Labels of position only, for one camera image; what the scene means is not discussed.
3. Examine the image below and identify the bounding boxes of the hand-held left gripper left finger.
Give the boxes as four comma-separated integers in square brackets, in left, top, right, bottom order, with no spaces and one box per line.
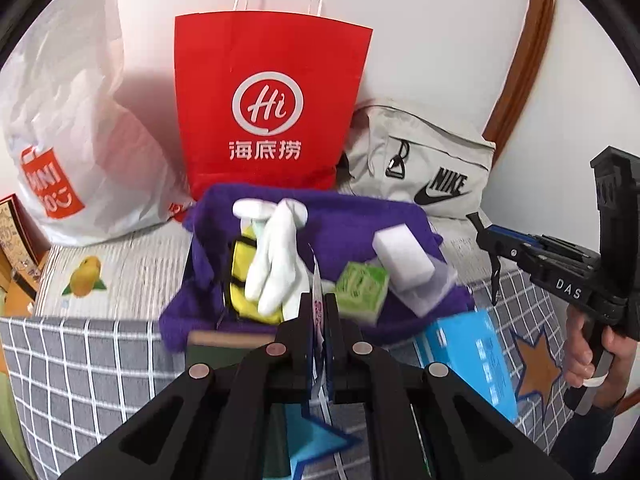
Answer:
[60,293,316,480]

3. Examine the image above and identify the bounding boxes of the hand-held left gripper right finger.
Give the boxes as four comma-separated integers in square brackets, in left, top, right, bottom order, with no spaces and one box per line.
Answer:
[325,293,577,480]

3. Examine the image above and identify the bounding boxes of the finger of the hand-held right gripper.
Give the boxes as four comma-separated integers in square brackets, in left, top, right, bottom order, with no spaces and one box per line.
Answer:
[466,212,540,251]
[476,240,535,307]

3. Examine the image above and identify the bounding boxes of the white printed sachet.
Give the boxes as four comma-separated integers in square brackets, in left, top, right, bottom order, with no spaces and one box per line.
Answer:
[307,244,338,406]

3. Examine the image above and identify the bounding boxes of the white cotton glove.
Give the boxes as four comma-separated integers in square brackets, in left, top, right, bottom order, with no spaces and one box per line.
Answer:
[233,198,310,317]

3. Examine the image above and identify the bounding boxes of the purple fleece towel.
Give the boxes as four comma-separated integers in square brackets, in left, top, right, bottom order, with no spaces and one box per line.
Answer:
[159,183,476,354]

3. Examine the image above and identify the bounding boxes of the person's right forearm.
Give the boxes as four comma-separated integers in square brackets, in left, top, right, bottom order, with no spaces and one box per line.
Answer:
[546,394,632,480]

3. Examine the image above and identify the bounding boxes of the person's right hand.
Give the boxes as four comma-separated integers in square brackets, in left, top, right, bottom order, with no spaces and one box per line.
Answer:
[564,304,640,409]

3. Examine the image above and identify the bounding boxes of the green small box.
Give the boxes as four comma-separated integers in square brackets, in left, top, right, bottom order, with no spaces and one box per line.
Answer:
[333,261,391,322]

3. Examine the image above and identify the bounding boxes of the dark green box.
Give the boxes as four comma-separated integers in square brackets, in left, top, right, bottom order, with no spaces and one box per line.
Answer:
[186,330,279,377]

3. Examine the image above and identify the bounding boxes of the white foam sponge block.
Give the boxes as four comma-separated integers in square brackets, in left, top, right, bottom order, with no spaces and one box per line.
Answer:
[371,227,435,293]

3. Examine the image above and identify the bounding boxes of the beige backpack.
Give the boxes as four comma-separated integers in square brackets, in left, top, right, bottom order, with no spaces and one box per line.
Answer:
[336,100,497,220]

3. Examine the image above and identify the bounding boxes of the blue packet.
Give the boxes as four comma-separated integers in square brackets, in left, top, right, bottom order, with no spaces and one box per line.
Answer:
[414,308,520,424]

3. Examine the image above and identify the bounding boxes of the grey checked blanket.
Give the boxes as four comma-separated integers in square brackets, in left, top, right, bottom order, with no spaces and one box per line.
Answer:
[0,260,573,480]

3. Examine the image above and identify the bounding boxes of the red paper bag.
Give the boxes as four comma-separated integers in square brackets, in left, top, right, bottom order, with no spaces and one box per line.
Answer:
[174,0,374,201]

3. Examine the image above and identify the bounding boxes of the brown patterned box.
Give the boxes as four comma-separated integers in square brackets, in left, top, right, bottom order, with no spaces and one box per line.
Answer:
[0,194,51,319]

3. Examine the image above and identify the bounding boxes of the white plastic shopping bag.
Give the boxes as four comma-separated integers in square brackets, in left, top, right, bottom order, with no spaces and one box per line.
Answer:
[0,0,195,247]

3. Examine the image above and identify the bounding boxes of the brown wooden frame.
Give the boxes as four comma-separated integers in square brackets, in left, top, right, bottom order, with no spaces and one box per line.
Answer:
[481,0,559,152]

